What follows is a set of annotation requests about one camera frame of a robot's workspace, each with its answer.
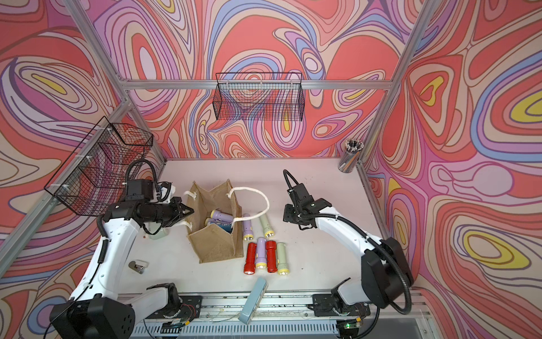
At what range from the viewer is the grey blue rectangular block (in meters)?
0.70

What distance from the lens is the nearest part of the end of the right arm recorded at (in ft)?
1.98

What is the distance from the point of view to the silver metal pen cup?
1.03m
